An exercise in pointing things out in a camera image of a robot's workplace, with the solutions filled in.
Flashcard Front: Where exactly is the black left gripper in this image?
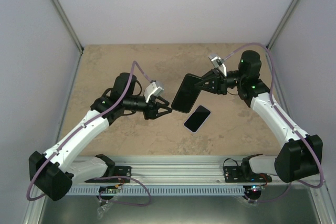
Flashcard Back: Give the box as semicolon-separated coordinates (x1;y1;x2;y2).
123;95;172;120

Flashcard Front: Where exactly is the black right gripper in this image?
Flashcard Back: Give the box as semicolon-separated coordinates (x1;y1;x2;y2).
194;68;245;95

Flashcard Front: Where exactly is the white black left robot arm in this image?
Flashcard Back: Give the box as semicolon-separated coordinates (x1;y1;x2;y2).
28;72;172;201

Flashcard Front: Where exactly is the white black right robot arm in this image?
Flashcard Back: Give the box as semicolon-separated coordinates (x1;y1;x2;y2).
195;50;324;183

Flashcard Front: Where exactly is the black phone with white edge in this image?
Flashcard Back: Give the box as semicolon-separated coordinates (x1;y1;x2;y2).
183;105;211;133

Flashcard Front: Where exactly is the left controller circuit board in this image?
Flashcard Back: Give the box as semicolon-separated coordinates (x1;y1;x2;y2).
98;184;122;194

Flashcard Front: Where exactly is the controller circuit board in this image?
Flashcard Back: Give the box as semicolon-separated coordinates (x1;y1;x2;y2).
249;184;265;192
98;184;122;194

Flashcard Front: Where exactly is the right controller circuit board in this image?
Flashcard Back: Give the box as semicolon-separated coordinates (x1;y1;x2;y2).
249;184;265;192

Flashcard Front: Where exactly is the clear plastic bag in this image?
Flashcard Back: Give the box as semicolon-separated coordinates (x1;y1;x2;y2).
97;204;109;220

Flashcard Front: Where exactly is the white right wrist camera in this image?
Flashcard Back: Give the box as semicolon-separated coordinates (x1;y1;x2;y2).
208;54;227;77

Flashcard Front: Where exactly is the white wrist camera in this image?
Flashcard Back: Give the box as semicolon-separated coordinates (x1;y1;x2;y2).
208;54;227;77
144;81;164;103

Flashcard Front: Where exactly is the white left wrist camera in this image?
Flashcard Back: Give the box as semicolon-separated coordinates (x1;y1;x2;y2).
144;81;164;103

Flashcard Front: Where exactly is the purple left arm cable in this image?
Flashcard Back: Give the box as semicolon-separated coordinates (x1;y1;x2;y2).
26;60;157;201

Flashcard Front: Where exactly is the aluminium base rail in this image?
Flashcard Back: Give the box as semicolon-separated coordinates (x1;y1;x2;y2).
36;154;326;185

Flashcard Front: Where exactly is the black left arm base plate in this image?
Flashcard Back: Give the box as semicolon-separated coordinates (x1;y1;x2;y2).
86;166;132;184

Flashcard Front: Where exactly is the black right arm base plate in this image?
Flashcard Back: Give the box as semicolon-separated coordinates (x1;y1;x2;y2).
223;166;272;183

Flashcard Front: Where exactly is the grey slotted cable duct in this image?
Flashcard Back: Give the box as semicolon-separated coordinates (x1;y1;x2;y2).
67;185;245;196

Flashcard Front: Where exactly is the aluminium frame post right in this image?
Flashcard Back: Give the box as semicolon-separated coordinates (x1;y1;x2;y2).
267;0;301;50

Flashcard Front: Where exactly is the aluminium frame post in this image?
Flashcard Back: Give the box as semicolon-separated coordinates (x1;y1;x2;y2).
267;0;301;50
50;0;84;55

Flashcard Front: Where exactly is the aluminium frame post left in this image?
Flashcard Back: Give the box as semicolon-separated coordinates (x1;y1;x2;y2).
50;0;84;55

